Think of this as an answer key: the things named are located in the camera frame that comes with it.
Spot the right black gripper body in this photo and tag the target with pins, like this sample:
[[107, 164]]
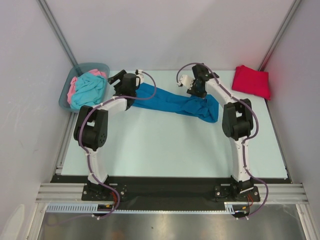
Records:
[[196, 91]]

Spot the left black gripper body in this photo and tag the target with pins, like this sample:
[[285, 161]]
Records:
[[117, 87]]

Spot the dark blue t shirt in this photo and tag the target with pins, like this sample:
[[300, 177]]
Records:
[[206, 109]]

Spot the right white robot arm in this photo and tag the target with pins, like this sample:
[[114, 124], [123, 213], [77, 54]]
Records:
[[238, 121]]

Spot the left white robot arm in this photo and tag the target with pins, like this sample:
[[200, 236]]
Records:
[[91, 129]]

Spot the light blue t shirt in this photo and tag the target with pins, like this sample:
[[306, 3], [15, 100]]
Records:
[[87, 92]]

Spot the folded red t shirt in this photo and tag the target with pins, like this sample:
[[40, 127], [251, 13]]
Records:
[[250, 81]]

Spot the pink t shirt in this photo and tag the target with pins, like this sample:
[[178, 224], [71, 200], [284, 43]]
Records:
[[72, 87]]

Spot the black front mat strip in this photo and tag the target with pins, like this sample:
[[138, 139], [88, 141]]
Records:
[[169, 205]]

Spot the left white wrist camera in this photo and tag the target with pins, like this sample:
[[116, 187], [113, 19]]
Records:
[[139, 77]]

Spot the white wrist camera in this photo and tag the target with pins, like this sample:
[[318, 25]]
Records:
[[186, 81], [139, 77]]

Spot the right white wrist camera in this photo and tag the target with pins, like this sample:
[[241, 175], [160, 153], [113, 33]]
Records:
[[186, 81]]

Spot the left aluminium corner post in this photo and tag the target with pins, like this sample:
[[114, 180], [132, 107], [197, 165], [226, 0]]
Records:
[[49, 15]]

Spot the aluminium corner post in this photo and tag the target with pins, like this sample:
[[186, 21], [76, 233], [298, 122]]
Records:
[[49, 15], [280, 34]]

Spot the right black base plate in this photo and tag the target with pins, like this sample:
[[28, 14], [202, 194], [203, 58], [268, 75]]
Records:
[[229, 193]]

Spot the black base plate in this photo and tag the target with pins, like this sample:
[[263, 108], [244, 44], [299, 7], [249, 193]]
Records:
[[229, 193], [96, 192]]

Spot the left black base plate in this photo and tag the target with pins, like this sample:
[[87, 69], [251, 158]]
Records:
[[96, 192]]

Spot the right slotted cable duct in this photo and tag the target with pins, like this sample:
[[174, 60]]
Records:
[[237, 207]]

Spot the slotted cable duct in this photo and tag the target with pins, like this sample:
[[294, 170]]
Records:
[[79, 207], [237, 207]]

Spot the right aluminium corner post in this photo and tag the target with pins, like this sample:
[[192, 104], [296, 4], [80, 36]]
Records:
[[280, 34]]

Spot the aluminium front rail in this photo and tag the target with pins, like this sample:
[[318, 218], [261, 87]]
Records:
[[72, 193]]

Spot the left slotted cable duct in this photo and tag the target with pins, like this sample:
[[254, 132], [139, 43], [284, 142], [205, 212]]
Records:
[[79, 207]]

